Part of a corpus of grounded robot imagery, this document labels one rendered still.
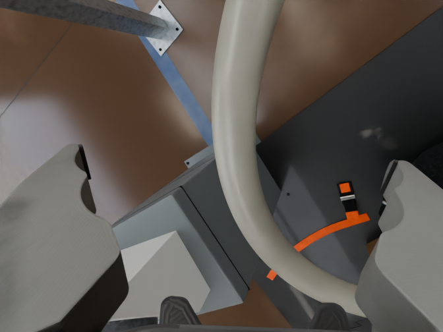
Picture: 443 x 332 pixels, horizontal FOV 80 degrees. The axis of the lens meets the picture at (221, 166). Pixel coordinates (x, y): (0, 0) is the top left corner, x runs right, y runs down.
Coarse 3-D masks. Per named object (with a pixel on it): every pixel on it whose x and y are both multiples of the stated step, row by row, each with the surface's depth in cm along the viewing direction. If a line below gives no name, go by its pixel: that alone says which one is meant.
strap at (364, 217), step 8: (360, 216) 143; (368, 216) 142; (336, 224) 149; (344, 224) 147; (352, 224) 146; (320, 232) 153; (328, 232) 152; (304, 240) 159; (312, 240) 157; (296, 248) 162; (272, 272) 173; (272, 280) 175
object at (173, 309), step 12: (168, 300) 5; (180, 300) 5; (168, 312) 5; (180, 312) 5; (192, 312) 5; (324, 312) 5; (336, 312) 5; (156, 324) 5; (168, 324) 5; (180, 324) 5; (192, 324) 5; (312, 324) 5; (324, 324) 5; (336, 324) 5; (348, 324) 5
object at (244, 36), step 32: (256, 0) 13; (224, 32) 14; (256, 32) 14; (224, 64) 15; (256, 64) 15; (224, 96) 16; (256, 96) 16; (224, 128) 17; (224, 160) 18; (256, 160) 20; (224, 192) 20; (256, 192) 20; (256, 224) 21; (288, 256) 24; (320, 288) 26; (352, 288) 28
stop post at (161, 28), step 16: (0, 0) 73; (16, 0) 76; (32, 0) 79; (48, 0) 83; (64, 0) 87; (80, 0) 94; (96, 0) 103; (160, 0) 143; (48, 16) 88; (64, 16) 92; (80, 16) 97; (96, 16) 102; (112, 16) 108; (128, 16) 116; (144, 16) 130; (160, 16) 146; (128, 32) 124; (144, 32) 133; (160, 32) 143; (176, 32) 146; (160, 48) 151
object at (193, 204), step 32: (192, 160) 168; (160, 192) 108; (192, 192) 85; (128, 224) 86; (160, 224) 81; (192, 224) 78; (224, 224) 91; (192, 256) 81; (224, 256) 83; (256, 256) 98; (224, 288) 81
